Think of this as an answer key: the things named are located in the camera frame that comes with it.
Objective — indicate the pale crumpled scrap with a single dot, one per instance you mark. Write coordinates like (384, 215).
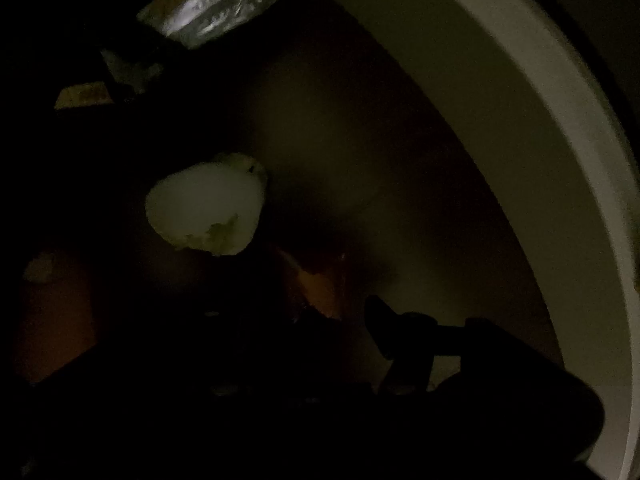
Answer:
(131, 69)

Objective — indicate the silver foil wrapper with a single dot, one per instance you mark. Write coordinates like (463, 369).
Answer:
(220, 2)

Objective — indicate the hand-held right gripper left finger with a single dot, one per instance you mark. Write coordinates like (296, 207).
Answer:
(212, 314)

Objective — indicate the orange wrapper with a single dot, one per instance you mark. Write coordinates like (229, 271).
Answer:
(82, 95)

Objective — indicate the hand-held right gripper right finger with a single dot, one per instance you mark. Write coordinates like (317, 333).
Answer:
(381, 327)

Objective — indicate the orange scrap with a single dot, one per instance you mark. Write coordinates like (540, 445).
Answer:
(320, 285)

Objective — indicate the small pale scrap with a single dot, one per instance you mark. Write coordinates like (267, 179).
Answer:
(40, 266)

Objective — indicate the white tissue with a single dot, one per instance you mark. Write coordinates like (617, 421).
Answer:
(205, 205)

